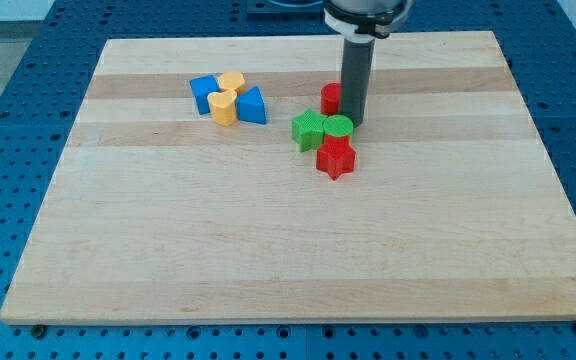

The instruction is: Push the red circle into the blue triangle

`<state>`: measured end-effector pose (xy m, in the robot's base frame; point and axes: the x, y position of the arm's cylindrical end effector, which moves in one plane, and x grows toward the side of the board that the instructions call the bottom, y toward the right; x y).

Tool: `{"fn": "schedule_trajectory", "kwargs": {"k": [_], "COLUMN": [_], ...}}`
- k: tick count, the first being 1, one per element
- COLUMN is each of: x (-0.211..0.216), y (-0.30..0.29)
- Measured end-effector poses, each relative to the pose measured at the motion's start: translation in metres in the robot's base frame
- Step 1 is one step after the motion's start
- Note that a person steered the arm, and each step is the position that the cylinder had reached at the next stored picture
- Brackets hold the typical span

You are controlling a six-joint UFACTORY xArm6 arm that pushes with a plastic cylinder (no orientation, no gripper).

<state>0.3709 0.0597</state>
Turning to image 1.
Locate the blue cube block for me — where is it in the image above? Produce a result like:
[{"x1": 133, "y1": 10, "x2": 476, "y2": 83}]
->
[{"x1": 189, "y1": 75, "x2": 220, "y2": 115}]

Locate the red circle block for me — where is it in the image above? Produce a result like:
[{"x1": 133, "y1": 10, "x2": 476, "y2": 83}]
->
[{"x1": 320, "y1": 82, "x2": 341, "y2": 116}]

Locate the green star block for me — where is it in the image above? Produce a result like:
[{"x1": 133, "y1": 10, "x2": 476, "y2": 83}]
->
[{"x1": 291, "y1": 109, "x2": 327, "y2": 152}]

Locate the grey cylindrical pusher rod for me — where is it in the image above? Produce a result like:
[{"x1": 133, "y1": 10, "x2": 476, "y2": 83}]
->
[{"x1": 339, "y1": 40, "x2": 375, "y2": 127}]

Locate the yellow heart block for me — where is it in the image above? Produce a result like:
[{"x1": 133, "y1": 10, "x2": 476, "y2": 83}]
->
[{"x1": 207, "y1": 90, "x2": 238, "y2": 126}]

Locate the red star block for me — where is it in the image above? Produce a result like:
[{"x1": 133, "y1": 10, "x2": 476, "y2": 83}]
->
[{"x1": 316, "y1": 135, "x2": 356, "y2": 180}]

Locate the green circle block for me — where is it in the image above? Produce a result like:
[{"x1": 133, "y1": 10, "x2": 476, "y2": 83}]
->
[{"x1": 323, "y1": 114, "x2": 354, "y2": 137}]

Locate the yellow hexagon block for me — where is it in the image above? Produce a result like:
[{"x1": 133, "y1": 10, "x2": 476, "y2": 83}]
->
[{"x1": 217, "y1": 71, "x2": 247, "y2": 95}]

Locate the blue triangle block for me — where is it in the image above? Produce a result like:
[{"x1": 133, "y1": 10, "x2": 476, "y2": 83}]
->
[{"x1": 235, "y1": 86, "x2": 267, "y2": 124}]

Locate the wooden board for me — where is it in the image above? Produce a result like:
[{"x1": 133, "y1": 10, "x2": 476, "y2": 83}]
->
[{"x1": 0, "y1": 31, "x2": 576, "y2": 326}]

